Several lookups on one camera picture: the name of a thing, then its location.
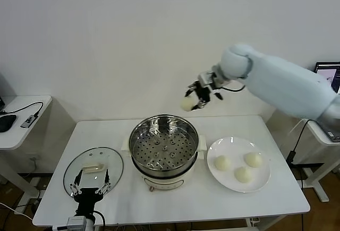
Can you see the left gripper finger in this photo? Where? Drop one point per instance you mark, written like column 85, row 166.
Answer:
column 106, row 178
column 78, row 179

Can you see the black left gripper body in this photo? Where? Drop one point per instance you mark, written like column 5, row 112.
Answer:
column 87, row 199

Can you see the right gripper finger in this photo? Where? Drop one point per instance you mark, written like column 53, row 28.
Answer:
column 191, row 86
column 199, row 106

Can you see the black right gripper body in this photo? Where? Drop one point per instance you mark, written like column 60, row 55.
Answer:
column 204, row 94

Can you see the white steamed baozi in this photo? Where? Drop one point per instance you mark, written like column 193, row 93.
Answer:
column 222, row 162
column 186, row 104
column 253, row 159
column 243, row 174

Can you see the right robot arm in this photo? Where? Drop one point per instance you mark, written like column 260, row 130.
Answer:
column 279, row 82

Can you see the steel steamer pot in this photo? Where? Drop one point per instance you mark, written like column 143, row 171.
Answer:
column 164, row 182

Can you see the stainless steel steamer basket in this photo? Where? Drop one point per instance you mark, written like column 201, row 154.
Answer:
column 148, row 135

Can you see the white round plate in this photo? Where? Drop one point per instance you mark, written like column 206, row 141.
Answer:
column 233, row 151

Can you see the black computer mouse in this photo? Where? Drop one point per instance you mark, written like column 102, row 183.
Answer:
column 7, row 123

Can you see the white side table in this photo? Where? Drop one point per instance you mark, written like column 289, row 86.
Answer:
column 319, row 188
column 24, row 106

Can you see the computer monitor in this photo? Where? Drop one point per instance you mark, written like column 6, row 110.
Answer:
column 2, row 103

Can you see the grey open laptop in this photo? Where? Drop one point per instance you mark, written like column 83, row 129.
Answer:
column 332, row 71

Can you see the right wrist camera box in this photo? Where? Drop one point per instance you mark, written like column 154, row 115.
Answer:
column 207, row 79

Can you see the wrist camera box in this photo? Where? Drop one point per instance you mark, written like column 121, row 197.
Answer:
column 207, row 79
column 77, row 224

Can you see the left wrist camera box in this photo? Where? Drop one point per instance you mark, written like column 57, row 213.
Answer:
column 77, row 224

